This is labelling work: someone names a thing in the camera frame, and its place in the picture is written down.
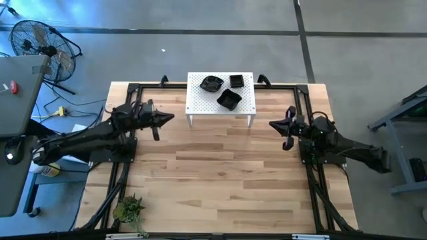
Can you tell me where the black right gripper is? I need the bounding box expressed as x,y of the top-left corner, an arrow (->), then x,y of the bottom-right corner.
269,105 -> 308,151

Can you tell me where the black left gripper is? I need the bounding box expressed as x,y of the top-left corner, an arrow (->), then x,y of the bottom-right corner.
138,99 -> 175,141

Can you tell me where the black leaf-shaped mini plate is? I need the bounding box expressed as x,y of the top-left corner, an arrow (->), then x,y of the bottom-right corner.
199,75 -> 225,93

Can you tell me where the black wavy square mini plate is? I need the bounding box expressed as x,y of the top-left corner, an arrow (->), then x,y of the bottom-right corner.
216,88 -> 243,112

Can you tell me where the black small square mini plate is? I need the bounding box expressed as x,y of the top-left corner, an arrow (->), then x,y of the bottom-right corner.
229,74 -> 246,89

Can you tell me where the white perforated metal shelf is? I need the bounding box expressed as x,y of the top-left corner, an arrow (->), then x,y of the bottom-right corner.
185,71 -> 257,128

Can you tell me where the small green potted plant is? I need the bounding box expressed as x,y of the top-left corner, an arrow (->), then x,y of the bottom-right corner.
112,194 -> 147,234

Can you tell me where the blue grey cart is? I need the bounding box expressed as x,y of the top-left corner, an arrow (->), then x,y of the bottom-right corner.
23,156 -> 91,217

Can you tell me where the white and yellow bottle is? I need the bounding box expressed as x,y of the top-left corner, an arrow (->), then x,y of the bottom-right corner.
33,162 -> 61,177

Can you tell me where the grey metal cart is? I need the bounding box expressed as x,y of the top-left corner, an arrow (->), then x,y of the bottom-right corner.
366,85 -> 427,196

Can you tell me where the black floor fan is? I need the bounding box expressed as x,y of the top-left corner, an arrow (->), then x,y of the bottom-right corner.
9,19 -> 83,96

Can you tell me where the black device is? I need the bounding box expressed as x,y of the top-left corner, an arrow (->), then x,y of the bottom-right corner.
409,157 -> 427,183

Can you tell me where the black computer mouse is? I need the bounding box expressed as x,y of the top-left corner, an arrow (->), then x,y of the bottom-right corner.
3,138 -> 25,166

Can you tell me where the dark grey lower desk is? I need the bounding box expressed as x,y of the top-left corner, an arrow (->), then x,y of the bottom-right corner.
0,135 -> 39,217

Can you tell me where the office chair base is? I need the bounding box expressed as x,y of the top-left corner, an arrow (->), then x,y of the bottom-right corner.
0,0 -> 19,17

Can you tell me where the black aluminium table frame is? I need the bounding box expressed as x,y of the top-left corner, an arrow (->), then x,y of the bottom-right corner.
78,75 -> 360,234

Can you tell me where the silver metal bracket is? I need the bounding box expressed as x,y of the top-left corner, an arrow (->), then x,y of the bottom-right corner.
105,233 -> 144,240
292,234 -> 331,240

